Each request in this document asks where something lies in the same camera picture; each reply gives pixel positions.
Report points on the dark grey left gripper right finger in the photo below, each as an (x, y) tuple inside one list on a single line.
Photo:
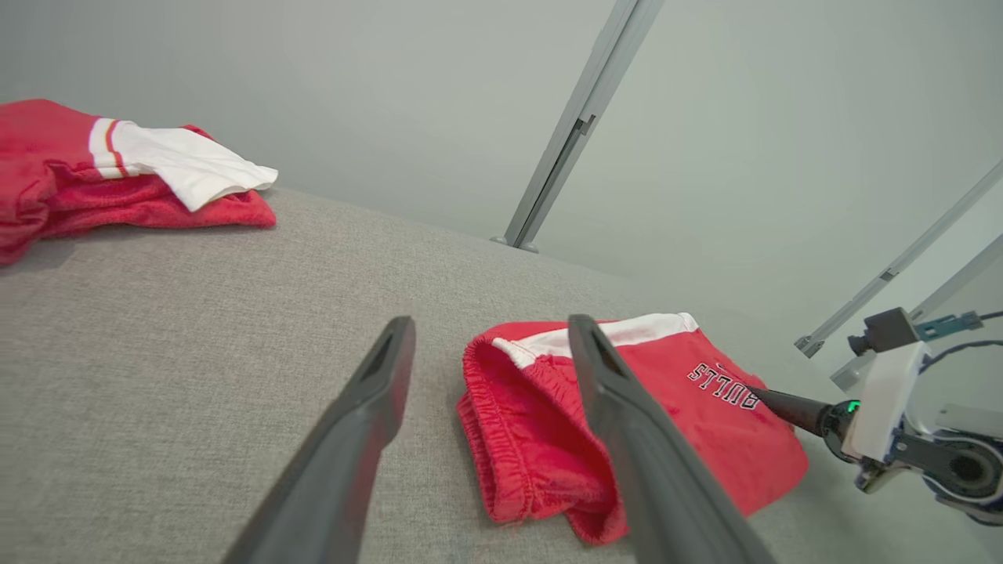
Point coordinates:
[(666, 486)]

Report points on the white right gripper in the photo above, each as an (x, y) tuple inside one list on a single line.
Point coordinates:
[(881, 407)]

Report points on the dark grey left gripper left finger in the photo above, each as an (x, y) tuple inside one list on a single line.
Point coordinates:
[(337, 478)]

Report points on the red Bulls shorts white trim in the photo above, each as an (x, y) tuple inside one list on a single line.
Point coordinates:
[(541, 439)]

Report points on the red jersey with white sleeves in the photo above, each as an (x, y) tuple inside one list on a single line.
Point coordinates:
[(94, 196)]

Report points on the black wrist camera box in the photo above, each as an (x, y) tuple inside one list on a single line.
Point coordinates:
[(885, 330)]

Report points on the grey aluminium partition post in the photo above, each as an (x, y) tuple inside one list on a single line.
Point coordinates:
[(901, 262), (964, 278), (572, 133)]

